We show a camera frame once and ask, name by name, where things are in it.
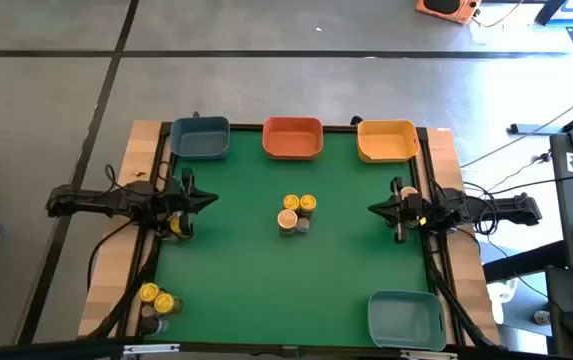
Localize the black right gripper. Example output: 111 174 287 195
368 176 409 245

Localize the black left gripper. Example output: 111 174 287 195
181 167 220 241

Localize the blue plastic bin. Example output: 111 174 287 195
169 116 231 161

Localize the yellow plastic bin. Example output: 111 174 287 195
356 118 421 165

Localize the green table mat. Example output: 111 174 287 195
146 128 435 346

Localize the orange plastic bin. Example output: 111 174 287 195
261 116 325 162

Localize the teal plastic bin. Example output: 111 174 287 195
367 289 448 352

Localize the black table leg beam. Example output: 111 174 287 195
482 239 567 284

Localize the white plastic object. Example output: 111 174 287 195
485 277 521 326

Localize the black floor stand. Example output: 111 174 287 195
509 94 573 154

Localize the orange box black disc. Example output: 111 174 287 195
414 0 483 26

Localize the black tripod stand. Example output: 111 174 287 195
533 0 573 32

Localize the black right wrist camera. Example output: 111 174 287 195
404 193 425 218

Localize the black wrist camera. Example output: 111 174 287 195
164 185 187 215
404 193 425 218

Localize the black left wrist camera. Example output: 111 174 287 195
164 185 187 215

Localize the black metal table frame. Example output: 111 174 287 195
115 121 505 351

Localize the thick black cable bundle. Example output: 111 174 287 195
423 234 507 351
83 234 165 342

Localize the thin black cable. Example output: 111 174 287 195
85 219 135 294

